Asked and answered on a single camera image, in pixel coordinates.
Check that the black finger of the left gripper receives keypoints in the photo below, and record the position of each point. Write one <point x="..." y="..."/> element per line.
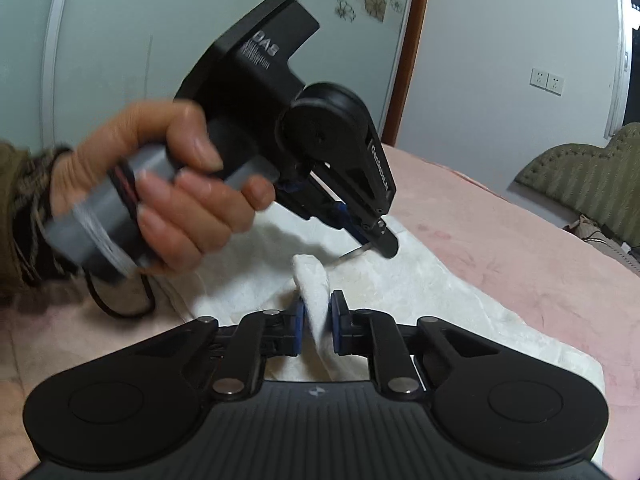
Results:
<point x="377" y="236"/>

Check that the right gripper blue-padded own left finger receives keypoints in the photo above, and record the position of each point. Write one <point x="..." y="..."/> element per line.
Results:
<point x="258" y="337"/>

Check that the white patterned pants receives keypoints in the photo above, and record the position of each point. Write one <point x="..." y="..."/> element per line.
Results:
<point x="283" y="256"/>

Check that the window with aluminium frame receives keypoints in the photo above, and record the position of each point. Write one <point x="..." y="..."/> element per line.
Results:
<point x="624" y="107"/>

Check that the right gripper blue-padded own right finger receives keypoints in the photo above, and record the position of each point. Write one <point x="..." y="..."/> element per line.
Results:
<point x="386" y="345"/>

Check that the olive green patterned sleeve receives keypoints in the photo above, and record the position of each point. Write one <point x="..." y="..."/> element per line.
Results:
<point x="27" y="260"/>

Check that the person's left hand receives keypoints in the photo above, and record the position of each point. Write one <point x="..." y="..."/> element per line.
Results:
<point x="182" y="221"/>

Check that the brown wooden door frame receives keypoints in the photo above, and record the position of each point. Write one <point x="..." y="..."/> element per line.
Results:
<point x="405" y="68"/>

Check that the pink bed sheet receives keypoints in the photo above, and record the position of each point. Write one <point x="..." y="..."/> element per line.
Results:
<point x="553" y="280"/>

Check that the frosted glass wardrobe door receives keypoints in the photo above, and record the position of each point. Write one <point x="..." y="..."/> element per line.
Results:
<point x="68" y="65"/>

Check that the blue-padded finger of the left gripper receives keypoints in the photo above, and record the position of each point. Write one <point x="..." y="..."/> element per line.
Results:
<point x="335" y="214"/>

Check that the white double wall socket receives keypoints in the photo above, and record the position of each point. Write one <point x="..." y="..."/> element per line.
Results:
<point x="545" y="81"/>

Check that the olive green tufted headboard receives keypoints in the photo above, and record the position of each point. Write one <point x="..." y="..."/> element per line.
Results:
<point x="602" y="184"/>

